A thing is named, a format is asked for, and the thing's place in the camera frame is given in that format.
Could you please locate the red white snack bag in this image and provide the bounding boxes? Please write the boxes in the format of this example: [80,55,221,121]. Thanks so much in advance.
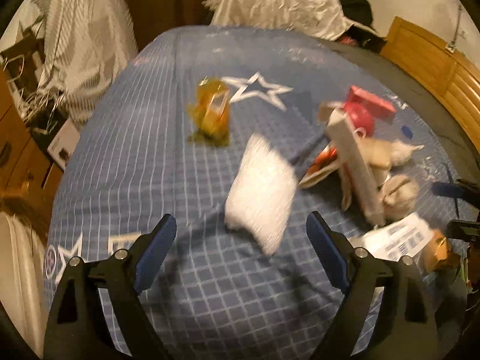
[298,144,340,189]

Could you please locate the blue checkered star bedsheet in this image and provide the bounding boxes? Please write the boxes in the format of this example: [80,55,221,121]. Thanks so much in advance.
[44,24,466,357]

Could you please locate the wooden headboard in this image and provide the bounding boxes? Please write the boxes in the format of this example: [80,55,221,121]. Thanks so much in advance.
[381,16,480,148]

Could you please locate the tangled white cables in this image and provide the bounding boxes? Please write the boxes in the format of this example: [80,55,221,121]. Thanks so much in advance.
[1,53,73,136]

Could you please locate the striped cloth cover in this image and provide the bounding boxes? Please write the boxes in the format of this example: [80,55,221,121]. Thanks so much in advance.
[31,0,138,128]

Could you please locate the wooden drawer dresser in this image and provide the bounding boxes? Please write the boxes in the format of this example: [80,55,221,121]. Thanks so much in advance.
[0,74,64,240]

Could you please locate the white knife block box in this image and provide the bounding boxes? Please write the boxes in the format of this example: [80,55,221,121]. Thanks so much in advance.
[47,119,80,171]

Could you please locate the red rectangular box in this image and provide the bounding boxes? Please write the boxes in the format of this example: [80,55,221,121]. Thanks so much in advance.
[346,85,396,124]

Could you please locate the yellow crumpled plastic wrapper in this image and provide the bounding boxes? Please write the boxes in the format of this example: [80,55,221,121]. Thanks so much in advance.
[187,76,230,147]

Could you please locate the long white cardboard box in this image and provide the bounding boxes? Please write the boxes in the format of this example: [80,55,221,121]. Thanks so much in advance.
[326,108,386,227]

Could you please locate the silver satin cloth cover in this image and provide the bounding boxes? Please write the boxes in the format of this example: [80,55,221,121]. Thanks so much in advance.
[203,0,380,43]

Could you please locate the dark grey mattress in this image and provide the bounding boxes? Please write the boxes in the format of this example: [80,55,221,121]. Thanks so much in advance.
[320,40,479,184]

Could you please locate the brown cigarette pack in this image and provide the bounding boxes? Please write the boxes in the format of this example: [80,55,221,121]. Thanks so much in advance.
[421,229,460,273]

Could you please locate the white sock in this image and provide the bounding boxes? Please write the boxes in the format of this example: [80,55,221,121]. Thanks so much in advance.
[359,137,424,169]

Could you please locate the white towel with rope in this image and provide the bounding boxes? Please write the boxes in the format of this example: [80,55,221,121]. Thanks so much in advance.
[224,133,298,255]

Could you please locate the blue bottle cap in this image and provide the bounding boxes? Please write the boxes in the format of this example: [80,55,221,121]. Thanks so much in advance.
[401,125,413,140]

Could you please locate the white printed paper sheet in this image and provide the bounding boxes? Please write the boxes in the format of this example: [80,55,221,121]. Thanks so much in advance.
[348,212,434,261]

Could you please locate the black clothing pile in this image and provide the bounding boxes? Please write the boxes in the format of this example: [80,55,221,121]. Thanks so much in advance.
[336,0,386,54]

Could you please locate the white crumpled tissue ball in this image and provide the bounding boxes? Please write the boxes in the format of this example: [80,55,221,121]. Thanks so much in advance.
[378,175,419,222]

